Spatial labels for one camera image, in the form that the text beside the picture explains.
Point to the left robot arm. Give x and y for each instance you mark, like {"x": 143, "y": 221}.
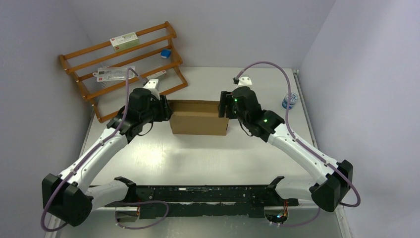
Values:
{"x": 85, "y": 164}

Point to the white green product box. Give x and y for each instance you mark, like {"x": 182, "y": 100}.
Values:
{"x": 124, "y": 42}

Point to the brown cardboard box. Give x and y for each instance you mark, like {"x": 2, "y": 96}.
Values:
{"x": 197, "y": 117}

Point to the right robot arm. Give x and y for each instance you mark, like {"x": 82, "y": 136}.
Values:
{"x": 330, "y": 179}

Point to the small blue cube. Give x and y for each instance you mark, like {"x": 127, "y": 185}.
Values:
{"x": 165, "y": 53}

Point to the clear blister pack card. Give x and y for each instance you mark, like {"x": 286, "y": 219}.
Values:
{"x": 106, "y": 74}

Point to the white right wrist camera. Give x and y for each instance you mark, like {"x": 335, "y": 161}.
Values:
{"x": 242, "y": 81}

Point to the blue white lidded jar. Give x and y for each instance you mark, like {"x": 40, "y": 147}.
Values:
{"x": 290, "y": 101}

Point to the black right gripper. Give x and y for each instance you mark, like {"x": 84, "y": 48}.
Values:
{"x": 226, "y": 98}

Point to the small white grey box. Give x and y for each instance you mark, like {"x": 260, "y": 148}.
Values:
{"x": 158, "y": 75}

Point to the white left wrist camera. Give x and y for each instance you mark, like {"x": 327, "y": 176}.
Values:
{"x": 153, "y": 86}

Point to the wooden tiered rack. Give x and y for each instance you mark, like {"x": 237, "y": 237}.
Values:
{"x": 107, "y": 97}

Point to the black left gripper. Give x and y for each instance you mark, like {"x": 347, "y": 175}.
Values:
{"x": 165, "y": 111}

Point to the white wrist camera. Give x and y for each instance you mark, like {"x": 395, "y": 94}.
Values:
{"x": 242, "y": 81}
{"x": 153, "y": 86}

